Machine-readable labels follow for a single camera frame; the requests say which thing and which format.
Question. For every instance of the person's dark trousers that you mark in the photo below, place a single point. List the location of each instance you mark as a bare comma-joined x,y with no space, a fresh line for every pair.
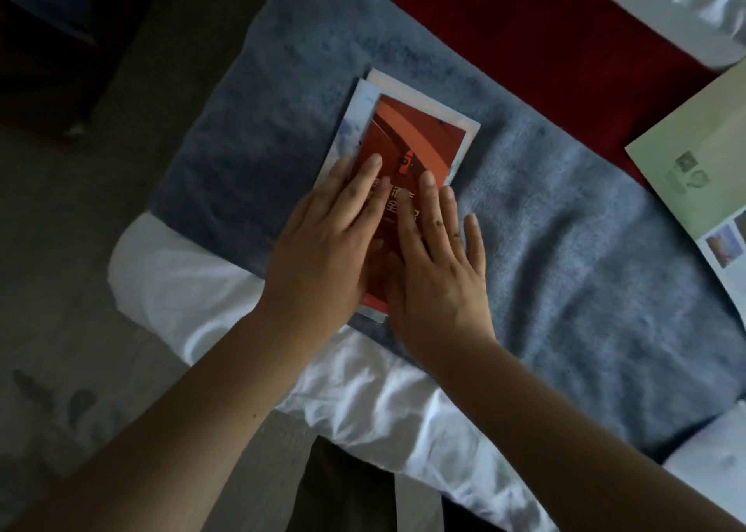
341,491

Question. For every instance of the person's right middle finger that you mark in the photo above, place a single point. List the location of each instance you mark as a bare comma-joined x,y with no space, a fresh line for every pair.
431,208

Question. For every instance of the white bed sheet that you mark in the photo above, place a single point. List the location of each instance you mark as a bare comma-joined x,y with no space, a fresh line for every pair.
175,292

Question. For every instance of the person's left middle finger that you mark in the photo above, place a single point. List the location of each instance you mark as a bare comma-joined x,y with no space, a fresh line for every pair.
362,187

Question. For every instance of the orange booklet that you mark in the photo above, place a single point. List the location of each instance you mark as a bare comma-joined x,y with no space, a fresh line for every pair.
417,135

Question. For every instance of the person's right forearm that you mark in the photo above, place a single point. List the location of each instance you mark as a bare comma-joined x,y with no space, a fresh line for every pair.
559,438

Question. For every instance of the person's right little finger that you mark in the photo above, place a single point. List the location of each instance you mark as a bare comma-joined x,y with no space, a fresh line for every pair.
475,243

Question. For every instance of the person's left hand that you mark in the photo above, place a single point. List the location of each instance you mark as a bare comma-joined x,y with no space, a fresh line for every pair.
317,263

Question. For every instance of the green brochure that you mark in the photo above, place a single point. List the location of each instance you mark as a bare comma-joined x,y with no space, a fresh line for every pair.
699,158

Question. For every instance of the red cloth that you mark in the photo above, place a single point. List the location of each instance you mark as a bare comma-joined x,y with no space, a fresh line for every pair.
542,42

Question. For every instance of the white pillow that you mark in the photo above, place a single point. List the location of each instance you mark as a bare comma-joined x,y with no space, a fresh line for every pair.
687,7

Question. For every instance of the person's right thumb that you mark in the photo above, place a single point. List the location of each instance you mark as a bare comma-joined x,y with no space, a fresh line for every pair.
395,278

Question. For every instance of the dark furniture piece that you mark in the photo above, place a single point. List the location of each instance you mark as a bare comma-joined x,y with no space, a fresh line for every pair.
52,42

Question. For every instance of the person's right hand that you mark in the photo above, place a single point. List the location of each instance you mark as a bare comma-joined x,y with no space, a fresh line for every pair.
440,298

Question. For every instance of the person's left forearm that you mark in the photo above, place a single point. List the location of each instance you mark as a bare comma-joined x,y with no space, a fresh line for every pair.
192,426

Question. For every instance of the grey-blue blanket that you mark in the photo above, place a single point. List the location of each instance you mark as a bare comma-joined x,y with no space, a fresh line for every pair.
559,257

